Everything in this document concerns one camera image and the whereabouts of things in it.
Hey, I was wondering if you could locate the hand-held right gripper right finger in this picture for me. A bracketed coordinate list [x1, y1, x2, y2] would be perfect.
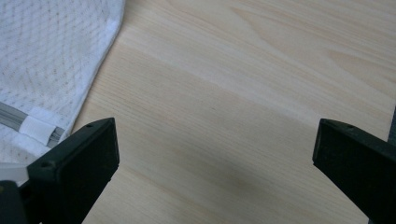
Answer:
[312, 118, 396, 224]

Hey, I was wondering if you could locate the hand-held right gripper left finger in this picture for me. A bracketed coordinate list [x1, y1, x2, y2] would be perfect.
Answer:
[18, 117, 120, 224]

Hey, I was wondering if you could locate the white mesh laundry bag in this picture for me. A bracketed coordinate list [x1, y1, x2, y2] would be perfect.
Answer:
[0, 0, 127, 188]

